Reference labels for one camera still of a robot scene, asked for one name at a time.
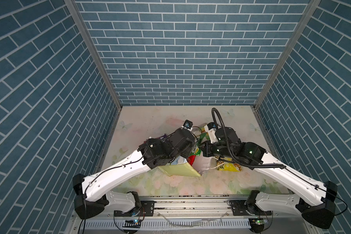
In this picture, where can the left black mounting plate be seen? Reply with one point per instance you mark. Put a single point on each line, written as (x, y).
(145, 210)

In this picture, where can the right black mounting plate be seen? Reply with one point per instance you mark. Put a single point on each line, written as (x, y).
(239, 207)

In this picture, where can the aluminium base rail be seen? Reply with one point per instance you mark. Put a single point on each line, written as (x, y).
(200, 208)

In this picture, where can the yellow green snack packet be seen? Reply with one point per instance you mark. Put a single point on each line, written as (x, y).
(231, 167)

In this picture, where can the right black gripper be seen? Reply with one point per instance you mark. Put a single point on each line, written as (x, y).
(206, 150)

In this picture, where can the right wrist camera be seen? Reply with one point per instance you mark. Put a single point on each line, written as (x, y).
(210, 129)

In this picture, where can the black mounting plate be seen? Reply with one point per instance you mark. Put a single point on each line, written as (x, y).
(239, 207)
(145, 210)

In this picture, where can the red snack packet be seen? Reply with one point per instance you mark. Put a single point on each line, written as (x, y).
(191, 159)

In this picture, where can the small green snack packet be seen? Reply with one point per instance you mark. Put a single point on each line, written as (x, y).
(196, 152)

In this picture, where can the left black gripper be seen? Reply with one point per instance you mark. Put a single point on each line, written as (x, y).
(187, 149)

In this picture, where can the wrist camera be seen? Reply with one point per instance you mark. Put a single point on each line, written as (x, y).
(188, 124)
(210, 129)

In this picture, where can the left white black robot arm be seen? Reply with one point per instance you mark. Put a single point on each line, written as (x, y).
(94, 192)

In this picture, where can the white slotted cable duct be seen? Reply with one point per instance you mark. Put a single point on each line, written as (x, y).
(173, 224)

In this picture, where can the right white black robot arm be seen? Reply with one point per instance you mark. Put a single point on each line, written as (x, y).
(311, 199)

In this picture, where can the floral paper gift bag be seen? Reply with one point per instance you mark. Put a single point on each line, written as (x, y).
(181, 167)

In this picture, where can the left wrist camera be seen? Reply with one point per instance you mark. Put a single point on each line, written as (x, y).
(188, 124)

